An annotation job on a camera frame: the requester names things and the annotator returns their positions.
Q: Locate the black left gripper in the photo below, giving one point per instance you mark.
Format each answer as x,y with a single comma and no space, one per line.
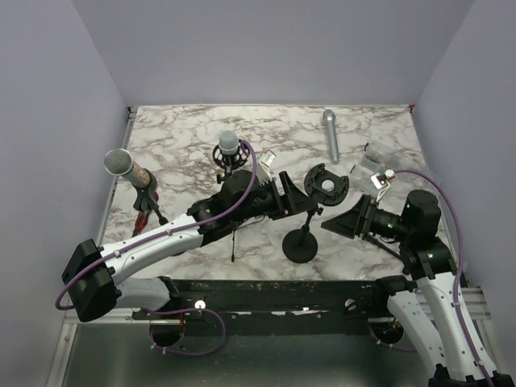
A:
297,201

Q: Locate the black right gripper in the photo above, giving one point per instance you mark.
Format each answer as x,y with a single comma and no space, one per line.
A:
355,219

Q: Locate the black round-base shock-mount stand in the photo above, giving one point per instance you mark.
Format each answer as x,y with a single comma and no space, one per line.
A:
323,188

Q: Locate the silver grey handheld microphone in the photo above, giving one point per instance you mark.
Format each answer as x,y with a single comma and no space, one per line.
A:
328,120

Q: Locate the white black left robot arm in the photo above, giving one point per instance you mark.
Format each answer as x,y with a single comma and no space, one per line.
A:
100,279

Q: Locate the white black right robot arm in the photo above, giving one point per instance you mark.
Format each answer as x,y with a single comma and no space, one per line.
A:
430,305

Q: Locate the white foam-head microphone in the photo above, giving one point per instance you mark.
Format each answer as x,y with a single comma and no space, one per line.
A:
228,144

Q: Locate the black clip round-base stand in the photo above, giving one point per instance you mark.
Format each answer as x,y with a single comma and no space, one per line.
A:
149,189

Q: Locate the copper body mesh microphone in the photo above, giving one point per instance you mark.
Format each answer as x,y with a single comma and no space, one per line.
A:
120,163

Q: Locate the clear plastic screw box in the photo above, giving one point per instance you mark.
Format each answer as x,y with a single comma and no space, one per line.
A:
376,158

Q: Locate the black T-handle tool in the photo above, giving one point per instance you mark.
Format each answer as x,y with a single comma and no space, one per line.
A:
382,246

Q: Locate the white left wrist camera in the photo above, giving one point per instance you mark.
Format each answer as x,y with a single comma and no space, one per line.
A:
265,163

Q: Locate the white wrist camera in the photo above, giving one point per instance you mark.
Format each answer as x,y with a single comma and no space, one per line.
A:
265,163
381,181

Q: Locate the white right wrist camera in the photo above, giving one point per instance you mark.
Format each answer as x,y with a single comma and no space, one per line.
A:
381,181

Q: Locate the black robot mounting base rail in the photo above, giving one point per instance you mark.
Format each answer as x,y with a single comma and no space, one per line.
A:
274,307

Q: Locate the red handled pliers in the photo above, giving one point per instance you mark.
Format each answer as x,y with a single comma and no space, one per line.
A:
142,215

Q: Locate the aluminium frame extrusion rail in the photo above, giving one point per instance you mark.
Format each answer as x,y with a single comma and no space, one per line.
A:
178,341

